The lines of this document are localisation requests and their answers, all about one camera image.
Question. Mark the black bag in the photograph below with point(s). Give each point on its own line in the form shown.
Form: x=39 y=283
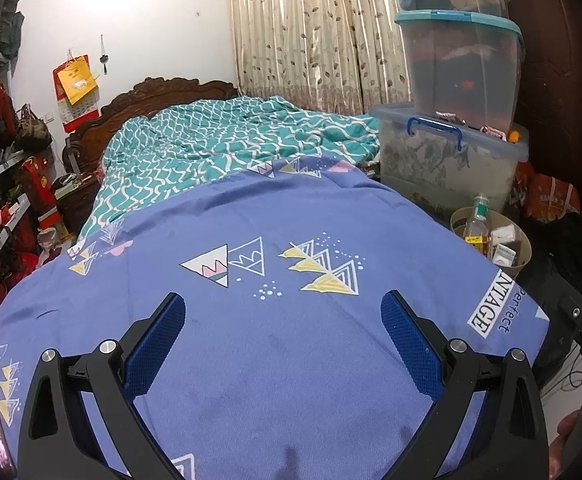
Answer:
x=561 y=245

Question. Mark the dark brown wooden wardrobe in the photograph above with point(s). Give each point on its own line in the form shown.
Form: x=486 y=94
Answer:
x=561 y=85

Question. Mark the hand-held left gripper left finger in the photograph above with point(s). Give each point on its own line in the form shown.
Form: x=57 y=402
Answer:
x=153 y=347

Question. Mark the hanging wall ornament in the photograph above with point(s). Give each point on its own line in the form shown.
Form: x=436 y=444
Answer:
x=103 y=57

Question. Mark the person's right hand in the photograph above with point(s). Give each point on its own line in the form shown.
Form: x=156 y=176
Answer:
x=566 y=430

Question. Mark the beige leaf print curtain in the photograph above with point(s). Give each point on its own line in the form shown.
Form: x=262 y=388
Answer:
x=311 y=35

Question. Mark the carved wooden headboard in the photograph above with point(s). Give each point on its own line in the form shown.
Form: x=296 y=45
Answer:
x=171 y=90

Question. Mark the clear storage box teal lid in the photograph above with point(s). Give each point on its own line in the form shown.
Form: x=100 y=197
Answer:
x=461 y=70

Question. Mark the red yellow wall calendar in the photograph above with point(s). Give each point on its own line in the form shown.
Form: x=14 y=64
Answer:
x=76 y=90

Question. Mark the dark wooden nightstand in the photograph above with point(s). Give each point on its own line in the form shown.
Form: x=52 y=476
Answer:
x=76 y=200

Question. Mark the grey metal shelf unit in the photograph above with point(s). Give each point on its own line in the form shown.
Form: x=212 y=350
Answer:
x=1 y=170

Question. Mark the tan round trash bin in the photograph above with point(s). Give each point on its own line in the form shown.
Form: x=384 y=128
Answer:
x=522 y=242

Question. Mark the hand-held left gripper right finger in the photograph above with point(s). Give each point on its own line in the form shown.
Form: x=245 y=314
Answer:
x=411 y=347

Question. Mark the brown handbag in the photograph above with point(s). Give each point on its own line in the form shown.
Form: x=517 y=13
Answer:
x=33 y=127

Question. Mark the purple triangle print bedsheet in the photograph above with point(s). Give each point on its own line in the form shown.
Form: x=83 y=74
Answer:
x=196 y=220

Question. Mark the orange plastic bag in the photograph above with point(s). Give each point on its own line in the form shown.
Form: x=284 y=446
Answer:
x=548 y=195

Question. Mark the red gift bag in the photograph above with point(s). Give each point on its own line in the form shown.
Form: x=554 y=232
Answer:
x=38 y=195

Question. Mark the teal patterned quilt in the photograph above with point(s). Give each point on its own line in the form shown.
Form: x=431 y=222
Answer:
x=221 y=140

